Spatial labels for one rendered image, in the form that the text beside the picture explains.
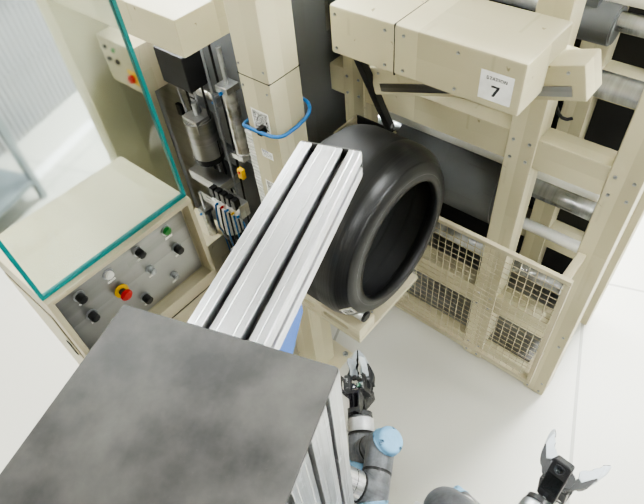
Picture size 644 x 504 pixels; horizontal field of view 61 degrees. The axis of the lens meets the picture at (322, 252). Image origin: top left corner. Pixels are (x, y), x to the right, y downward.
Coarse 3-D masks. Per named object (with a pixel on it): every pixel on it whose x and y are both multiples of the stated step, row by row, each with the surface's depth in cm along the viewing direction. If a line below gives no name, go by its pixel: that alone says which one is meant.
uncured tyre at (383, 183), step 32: (352, 128) 167; (384, 160) 154; (416, 160) 160; (384, 192) 152; (416, 192) 197; (352, 224) 150; (384, 224) 207; (416, 224) 200; (352, 256) 154; (384, 256) 204; (416, 256) 192; (320, 288) 163; (352, 288) 162; (384, 288) 187
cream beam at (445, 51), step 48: (336, 0) 157; (384, 0) 154; (432, 0) 152; (480, 0) 150; (336, 48) 164; (384, 48) 152; (432, 48) 142; (480, 48) 134; (528, 48) 132; (528, 96) 137
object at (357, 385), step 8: (344, 376) 160; (352, 376) 160; (360, 376) 160; (344, 384) 161; (352, 384) 159; (360, 384) 158; (368, 384) 162; (344, 392) 157; (352, 392) 156; (360, 392) 157; (368, 392) 158; (352, 400) 158; (360, 400) 155; (352, 408) 154; (360, 408) 154
